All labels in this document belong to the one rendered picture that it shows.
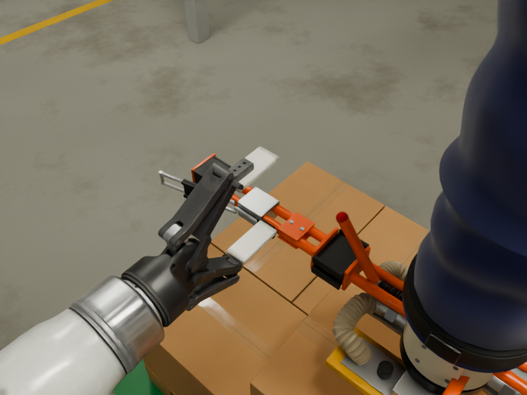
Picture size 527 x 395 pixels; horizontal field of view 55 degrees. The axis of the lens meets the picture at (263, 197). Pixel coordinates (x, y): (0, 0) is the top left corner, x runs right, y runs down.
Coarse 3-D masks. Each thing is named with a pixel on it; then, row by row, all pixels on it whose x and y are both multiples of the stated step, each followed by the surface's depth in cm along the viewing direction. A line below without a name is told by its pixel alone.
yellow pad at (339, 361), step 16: (368, 336) 101; (336, 352) 99; (384, 352) 99; (336, 368) 97; (352, 368) 96; (368, 368) 96; (384, 368) 93; (400, 368) 96; (352, 384) 96; (368, 384) 94; (384, 384) 94
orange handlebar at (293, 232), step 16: (272, 224) 106; (288, 224) 105; (304, 224) 105; (288, 240) 104; (304, 240) 103; (320, 240) 104; (384, 272) 97; (368, 288) 95; (400, 288) 95; (400, 304) 92; (464, 384) 82; (512, 384) 83
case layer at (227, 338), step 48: (288, 192) 208; (336, 192) 208; (384, 240) 191; (240, 288) 176; (288, 288) 176; (192, 336) 164; (240, 336) 164; (288, 336) 164; (192, 384) 162; (240, 384) 153
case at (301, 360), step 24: (360, 288) 130; (312, 312) 125; (336, 312) 125; (312, 336) 120; (384, 336) 120; (288, 360) 116; (312, 360) 116; (264, 384) 113; (288, 384) 113; (312, 384) 113; (336, 384) 113
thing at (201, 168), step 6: (210, 156) 118; (204, 162) 117; (210, 162) 116; (216, 162) 116; (222, 162) 116; (198, 168) 115; (204, 168) 115; (228, 168) 115; (192, 174) 116; (198, 174) 114; (204, 174) 114; (198, 180) 116
